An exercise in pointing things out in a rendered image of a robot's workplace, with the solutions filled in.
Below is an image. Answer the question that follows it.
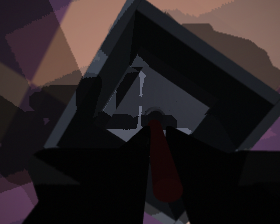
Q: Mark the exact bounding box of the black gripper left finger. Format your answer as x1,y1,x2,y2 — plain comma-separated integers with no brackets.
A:
28,126,151,224

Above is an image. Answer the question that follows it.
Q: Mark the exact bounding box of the dark red peg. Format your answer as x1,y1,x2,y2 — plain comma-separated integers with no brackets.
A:
148,120,183,202

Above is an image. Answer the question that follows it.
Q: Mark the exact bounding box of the black open box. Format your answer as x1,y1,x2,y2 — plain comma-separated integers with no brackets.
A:
43,0,280,224

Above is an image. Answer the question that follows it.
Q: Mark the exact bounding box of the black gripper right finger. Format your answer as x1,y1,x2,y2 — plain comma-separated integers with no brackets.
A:
165,126,280,224

